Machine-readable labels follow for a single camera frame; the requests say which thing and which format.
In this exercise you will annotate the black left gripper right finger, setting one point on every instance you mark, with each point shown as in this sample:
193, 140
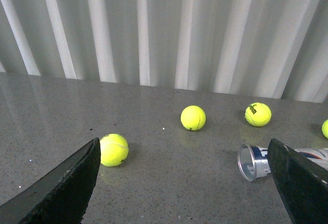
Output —
301, 183

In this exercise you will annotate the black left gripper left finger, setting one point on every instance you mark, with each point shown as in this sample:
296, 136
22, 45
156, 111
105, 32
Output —
62, 195

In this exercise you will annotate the clear Wilson tennis can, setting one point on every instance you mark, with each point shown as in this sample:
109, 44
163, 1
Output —
253, 162

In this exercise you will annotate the far right yellow tennis ball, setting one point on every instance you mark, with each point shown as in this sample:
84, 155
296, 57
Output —
324, 129

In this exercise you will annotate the left yellow tennis ball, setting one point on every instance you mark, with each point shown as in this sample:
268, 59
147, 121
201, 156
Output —
114, 150

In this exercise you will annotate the Wilson yellow tennis ball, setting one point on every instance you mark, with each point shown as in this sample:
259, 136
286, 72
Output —
258, 114

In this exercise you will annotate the middle yellow tennis ball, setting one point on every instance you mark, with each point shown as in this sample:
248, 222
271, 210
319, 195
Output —
193, 118

